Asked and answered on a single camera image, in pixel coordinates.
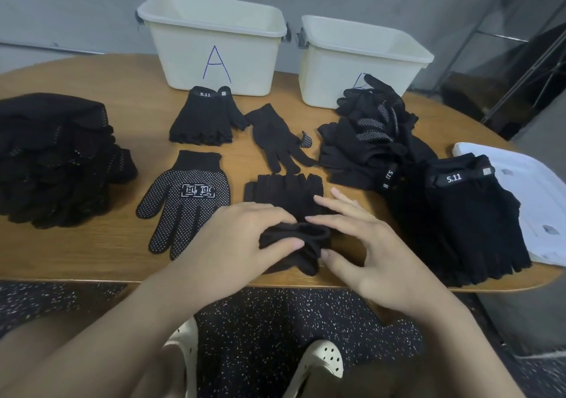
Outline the person's right white shoe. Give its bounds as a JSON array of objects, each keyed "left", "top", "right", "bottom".
[{"left": 283, "top": 339, "right": 345, "bottom": 398}]

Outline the person's left forearm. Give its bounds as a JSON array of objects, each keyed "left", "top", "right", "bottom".
[{"left": 0, "top": 274, "right": 213, "bottom": 398}]

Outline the grey wall pipe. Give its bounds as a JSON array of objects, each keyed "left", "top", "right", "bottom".
[{"left": 0, "top": 40, "right": 107, "bottom": 55}]

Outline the person's right forearm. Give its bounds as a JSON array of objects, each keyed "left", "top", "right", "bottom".
[{"left": 411, "top": 303, "right": 527, "bottom": 398}]

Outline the person's right hand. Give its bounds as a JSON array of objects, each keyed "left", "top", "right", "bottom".
[{"left": 305, "top": 186, "right": 454, "bottom": 324}]

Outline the person's left white shoe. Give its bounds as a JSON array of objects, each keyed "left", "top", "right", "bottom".
[{"left": 159, "top": 316, "right": 200, "bottom": 398}]

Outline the person's left leg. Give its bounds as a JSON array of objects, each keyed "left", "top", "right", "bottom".
[{"left": 0, "top": 309, "right": 191, "bottom": 398}]

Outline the person's white shoe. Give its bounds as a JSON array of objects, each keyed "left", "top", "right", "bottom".
[
  {"left": 159, "top": 316, "right": 200, "bottom": 398},
  {"left": 283, "top": 339, "right": 345, "bottom": 398}
]

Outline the pile of black gloves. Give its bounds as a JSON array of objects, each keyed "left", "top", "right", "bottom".
[
  {"left": 0, "top": 93, "right": 139, "bottom": 229},
  {"left": 317, "top": 73, "right": 439, "bottom": 191}
]

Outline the black fingerless glove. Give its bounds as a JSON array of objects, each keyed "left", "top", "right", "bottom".
[
  {"left": 169, "top": 85, "right": 251, "bottom": 147},
  {"left": 389, "top": 153, "right": 534, "bottom": 288},
  {"left": 243, "top": 172, "right": 341, "bottom": 277}
]

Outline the white plastic bin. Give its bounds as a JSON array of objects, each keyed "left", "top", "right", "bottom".
[
  {"left": 135, "top": 0, "right": 291, "bottom": 96},
  {"left": 295, "top": 15, "right": 435, "bottom": 110}
]

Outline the white flat tray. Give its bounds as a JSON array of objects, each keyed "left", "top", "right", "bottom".
[{"left": 453, "top": 141, "right": 566, "bottom": 268}]

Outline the stack of black gloves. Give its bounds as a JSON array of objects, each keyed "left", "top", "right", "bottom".
[{"left": 0, "top": 93, "right": 139, "bottom": 229}]

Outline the metal rack frame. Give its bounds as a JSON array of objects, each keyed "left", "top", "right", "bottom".
[{"left": 437, "top": 0, "right": 566, "bottom": 138}]

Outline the person's left hand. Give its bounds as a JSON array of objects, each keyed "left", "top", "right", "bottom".
[{"left": 163, "top": 201, "right": 305, "bottom": 310}]

